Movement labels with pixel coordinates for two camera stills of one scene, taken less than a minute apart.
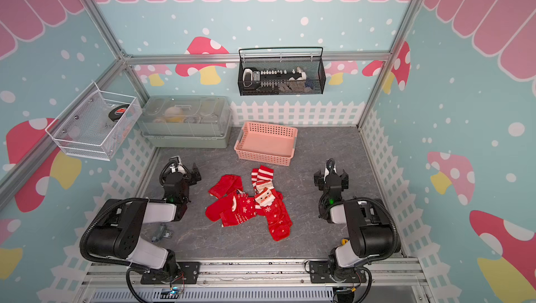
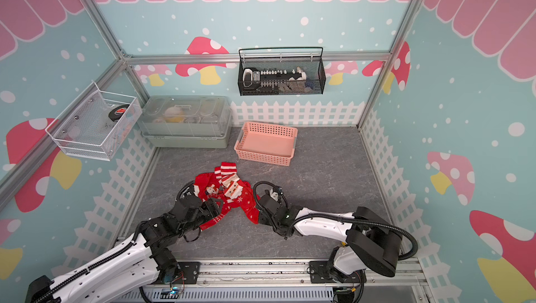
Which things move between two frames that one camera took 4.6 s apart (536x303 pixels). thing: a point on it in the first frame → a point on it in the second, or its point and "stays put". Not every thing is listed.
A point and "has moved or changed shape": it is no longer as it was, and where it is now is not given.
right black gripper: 320,180 → 262,221
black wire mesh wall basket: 281,70 stays put
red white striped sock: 262,178 → 227,172
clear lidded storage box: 187,121 stays put
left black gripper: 190,175 → 211,203
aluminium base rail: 251,281 stays put
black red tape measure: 116,114 stays put
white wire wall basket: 93,125 stays put
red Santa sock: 270,204 has moved or changed shape
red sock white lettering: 232,206 → 209,187
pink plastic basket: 266,143 stays put
